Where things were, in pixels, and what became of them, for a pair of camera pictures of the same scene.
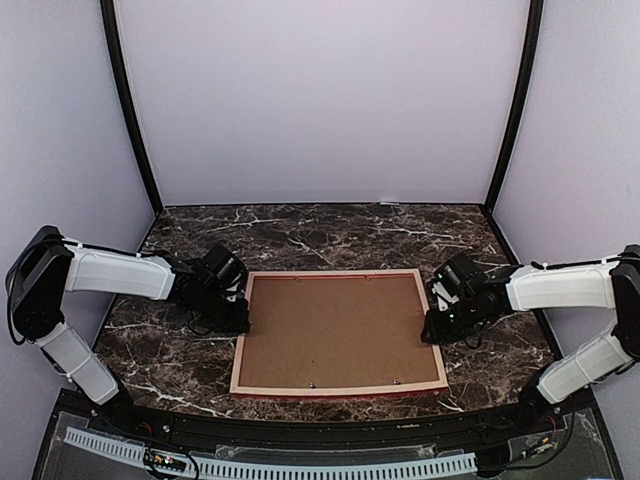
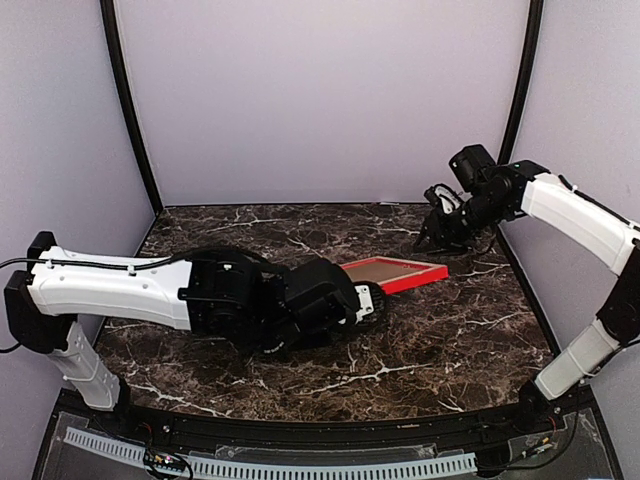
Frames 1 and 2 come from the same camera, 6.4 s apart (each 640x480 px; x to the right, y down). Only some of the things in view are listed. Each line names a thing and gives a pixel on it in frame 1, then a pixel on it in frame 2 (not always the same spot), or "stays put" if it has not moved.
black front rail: (320, 432) stays put
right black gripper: (438, 332) to (442, 236)
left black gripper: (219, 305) to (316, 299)
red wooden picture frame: (336, 334) to (394, 274)
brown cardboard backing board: (337, 330) to (378, 272)
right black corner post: (528, 66) stays put
